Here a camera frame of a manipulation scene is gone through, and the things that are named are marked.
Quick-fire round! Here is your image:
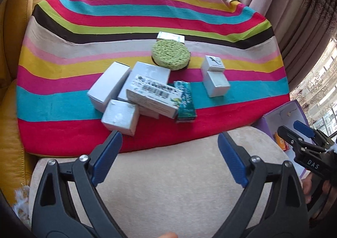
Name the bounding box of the large white box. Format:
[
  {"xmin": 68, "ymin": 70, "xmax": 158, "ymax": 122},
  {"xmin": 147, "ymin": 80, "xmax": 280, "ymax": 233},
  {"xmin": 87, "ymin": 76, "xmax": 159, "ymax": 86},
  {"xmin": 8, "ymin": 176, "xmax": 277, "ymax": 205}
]
[{"xmin": 118, "ymin": 62, "xmax": 171, "ymax": 120}]

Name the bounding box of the beige pleated curtain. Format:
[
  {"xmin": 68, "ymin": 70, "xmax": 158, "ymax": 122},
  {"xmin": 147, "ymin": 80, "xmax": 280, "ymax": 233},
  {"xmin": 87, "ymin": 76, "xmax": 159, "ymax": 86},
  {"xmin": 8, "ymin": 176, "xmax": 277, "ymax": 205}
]
[{"xmin": 235, "ymin": 0, "xmax": 337, "ymax": 96}]

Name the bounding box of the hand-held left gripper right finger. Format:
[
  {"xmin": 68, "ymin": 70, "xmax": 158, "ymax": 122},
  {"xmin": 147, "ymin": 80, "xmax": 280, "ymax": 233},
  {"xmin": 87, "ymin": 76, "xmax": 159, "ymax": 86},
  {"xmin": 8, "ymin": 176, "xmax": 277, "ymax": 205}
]
[{"xmin": 218, "ymin": 132, "xmax": 310, "ymax": 238}]

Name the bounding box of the person's left hand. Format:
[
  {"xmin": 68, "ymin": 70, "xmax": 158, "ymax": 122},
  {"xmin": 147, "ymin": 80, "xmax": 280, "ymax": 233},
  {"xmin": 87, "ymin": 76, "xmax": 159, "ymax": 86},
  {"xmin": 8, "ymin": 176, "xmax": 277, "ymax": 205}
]
[{"xmin": 147, "ymin": 232, "xmax": 179, "ymax": 238}]

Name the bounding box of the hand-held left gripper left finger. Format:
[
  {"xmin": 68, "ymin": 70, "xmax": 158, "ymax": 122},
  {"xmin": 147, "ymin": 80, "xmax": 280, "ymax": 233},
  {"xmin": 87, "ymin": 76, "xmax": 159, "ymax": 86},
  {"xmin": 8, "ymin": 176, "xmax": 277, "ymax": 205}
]
[{"xmin": 32, "ymin": 130, "xmax": 123, "ymax": 238}]

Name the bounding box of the white fluffy fabric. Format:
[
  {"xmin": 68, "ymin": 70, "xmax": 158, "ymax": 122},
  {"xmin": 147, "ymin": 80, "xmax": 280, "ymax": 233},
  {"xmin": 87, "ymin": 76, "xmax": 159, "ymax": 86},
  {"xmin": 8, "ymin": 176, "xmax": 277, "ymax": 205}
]
[{"xmin": 12, "ymin": 185, "xmax": 33, "ymax": 219}]

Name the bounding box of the yellow leather sofa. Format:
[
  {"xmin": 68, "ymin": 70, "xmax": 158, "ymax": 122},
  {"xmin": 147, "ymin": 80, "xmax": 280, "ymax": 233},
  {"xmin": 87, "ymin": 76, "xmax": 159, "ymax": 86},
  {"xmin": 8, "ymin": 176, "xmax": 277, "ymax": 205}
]
[{"xmin": 0, "ymin": 0, "xmax": 50, "ymax": 202}]

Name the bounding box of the person's right hand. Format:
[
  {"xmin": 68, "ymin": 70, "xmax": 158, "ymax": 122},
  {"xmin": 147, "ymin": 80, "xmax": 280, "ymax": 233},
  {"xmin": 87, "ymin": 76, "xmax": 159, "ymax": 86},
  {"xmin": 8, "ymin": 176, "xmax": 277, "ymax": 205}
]
[{"xmin": 302, "ymin": 176, "xmax": 314, "ymax": 204}]

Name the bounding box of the white box with green print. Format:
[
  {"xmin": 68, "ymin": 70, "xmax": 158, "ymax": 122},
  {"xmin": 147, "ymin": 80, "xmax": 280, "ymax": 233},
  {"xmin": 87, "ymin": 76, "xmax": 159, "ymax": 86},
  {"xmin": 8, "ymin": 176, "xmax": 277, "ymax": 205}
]
[{"xmin": 156, "ymin": 31, "xmax": 185, "ymax": 46}]

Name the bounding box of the green round sponge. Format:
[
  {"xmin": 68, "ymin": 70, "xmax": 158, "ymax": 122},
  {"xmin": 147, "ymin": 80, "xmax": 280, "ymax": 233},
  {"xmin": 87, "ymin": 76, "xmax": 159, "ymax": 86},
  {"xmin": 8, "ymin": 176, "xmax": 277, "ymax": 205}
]
[{"xmin": 152, "ymin": 40, "xmax": 190, "ymax": 70}]

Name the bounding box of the small silver box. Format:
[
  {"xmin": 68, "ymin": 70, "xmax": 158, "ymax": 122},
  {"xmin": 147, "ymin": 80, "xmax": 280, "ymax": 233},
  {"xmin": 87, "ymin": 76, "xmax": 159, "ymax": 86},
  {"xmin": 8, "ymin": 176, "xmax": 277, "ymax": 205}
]
[{"xmin": 101, "ymin": 99, "xmax": 139, "ymax": 136}]

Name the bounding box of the long plain white box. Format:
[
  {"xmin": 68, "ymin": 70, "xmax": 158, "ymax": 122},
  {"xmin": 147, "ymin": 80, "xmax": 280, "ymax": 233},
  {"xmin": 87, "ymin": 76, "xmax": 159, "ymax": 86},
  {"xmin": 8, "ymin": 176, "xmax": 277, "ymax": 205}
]
[{"xmin": 87, "ymin": 62, "xmax": 131, "ymax": 113}]

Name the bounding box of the purple storage box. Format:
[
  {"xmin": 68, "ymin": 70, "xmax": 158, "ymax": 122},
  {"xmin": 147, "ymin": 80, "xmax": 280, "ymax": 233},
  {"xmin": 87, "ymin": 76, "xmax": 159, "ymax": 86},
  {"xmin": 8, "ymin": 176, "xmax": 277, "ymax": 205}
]
[{"xmin": 254, "ymin": 100, "xmax": 314, "ymax": 178}]

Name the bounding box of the window frame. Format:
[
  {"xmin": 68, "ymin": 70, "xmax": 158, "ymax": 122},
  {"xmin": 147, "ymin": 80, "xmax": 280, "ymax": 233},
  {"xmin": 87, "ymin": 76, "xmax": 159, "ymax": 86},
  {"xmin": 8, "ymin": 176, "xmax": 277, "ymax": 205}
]
[{"xmin": 313, "ymin": 106, "xmax": 337, "ymax": 133}]

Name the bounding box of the patterned lace curtain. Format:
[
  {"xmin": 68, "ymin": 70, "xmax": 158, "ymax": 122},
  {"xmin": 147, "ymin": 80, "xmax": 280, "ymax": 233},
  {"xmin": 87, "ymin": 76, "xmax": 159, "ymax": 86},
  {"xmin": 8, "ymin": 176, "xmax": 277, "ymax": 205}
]
[{"xmin": 290, "ymin": 38, "xmax": 337, "ymax": 128}]

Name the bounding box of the teal green toothpaste box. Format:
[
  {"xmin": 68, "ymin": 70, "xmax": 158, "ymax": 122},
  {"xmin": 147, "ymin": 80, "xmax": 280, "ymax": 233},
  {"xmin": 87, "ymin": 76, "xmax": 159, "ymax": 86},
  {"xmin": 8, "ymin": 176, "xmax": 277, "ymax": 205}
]
[{"xmin": 174, "ymin": 81, "xmax": 197, "ymax": 123}]

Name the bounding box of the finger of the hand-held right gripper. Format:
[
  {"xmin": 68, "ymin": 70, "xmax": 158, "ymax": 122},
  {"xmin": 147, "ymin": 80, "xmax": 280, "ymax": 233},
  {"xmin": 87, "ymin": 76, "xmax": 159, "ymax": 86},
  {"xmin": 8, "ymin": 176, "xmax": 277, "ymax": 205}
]
[
  {"xmin": 277, "ymin": 125, "xmax": 327, "ymax": 155},
  {"xmin": 293, "ymin": 120, "xmax": 333, "ymax": 150}
]

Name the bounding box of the striped colourful blanket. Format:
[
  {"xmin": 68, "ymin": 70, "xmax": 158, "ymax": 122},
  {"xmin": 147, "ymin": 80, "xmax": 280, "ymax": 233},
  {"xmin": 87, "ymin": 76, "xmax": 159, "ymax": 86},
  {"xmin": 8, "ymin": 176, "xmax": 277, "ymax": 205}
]
[{"xmin": 16, "ymin": 0, "xmax": 290, "ymax": 161}]

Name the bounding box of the beige plush cushion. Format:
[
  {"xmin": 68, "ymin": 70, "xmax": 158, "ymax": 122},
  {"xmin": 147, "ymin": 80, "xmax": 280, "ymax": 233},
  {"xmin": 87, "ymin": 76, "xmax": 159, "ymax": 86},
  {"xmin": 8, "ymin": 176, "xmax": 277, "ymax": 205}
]
[{"xmin": 29, "ymin": 126, "xmax": 303, "ymax": 238}]

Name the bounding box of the white box with bird print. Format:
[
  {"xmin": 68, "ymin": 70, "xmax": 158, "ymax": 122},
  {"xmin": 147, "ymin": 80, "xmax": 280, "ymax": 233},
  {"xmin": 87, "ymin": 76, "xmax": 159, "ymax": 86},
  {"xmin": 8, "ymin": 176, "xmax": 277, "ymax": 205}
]
[{"xmin": 201, "ymin": 55, "xmax": 226, "ymax": 80}]

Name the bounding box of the orange packet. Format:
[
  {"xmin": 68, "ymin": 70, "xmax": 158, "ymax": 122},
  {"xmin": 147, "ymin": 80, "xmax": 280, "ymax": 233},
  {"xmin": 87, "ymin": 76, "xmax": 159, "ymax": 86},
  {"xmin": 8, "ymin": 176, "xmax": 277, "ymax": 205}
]
[{"xmin": 274, "ymin": 133, "xmax": 287, "ymax": 152}]

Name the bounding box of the white box with barcode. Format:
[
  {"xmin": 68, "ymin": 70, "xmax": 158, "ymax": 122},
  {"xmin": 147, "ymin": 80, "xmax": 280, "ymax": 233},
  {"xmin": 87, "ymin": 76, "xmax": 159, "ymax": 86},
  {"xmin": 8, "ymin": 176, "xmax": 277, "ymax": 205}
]
[{"xmin": 126, "ymin": 75, "xmax": 185, "ymax": 119}]

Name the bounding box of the silver white cube box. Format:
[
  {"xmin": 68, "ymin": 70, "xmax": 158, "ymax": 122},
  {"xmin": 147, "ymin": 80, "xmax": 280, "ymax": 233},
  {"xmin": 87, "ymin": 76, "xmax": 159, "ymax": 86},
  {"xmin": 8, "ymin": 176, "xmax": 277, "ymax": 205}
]
[{"xmin": 204, "ymin": 71, "xmax": 230, "ymax": 98}]

